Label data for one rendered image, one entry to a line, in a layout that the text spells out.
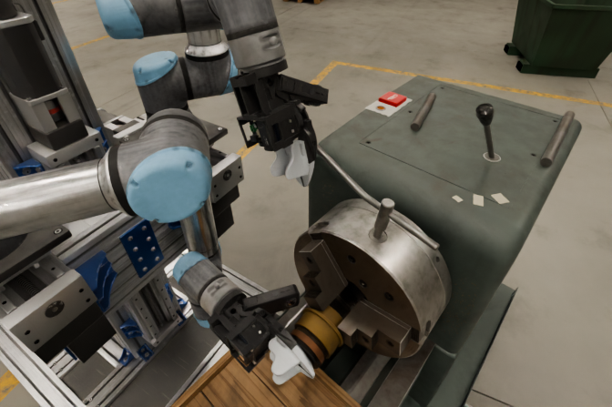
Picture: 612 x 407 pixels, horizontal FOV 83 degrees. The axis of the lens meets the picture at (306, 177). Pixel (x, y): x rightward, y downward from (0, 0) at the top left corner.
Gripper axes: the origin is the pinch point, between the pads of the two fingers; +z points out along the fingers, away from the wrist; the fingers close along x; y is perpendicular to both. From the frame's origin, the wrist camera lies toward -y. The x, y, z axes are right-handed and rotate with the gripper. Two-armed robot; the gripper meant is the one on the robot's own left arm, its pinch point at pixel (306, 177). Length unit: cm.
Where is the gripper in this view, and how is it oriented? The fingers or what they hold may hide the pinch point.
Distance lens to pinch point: 59.8
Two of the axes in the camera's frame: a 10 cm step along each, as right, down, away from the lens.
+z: 2.5, 8.7, 4.2
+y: -6.6, 4.7, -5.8
